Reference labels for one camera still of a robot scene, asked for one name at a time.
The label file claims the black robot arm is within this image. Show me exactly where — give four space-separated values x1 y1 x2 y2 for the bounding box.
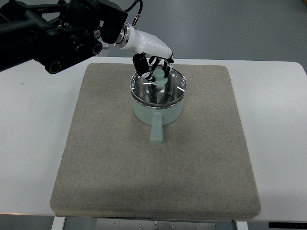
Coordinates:
0 0 129 74

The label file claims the mint green saucepan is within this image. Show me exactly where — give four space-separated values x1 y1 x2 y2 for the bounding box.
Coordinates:
132 96 184 145

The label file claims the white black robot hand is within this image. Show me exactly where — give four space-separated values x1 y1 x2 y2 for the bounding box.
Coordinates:
115 23 174 82

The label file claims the beige fabric mat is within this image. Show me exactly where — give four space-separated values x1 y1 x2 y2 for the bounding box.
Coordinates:
50 63 261 220

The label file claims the glass lid with green knob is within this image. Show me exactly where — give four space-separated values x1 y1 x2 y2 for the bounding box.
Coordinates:
130 66 187 109

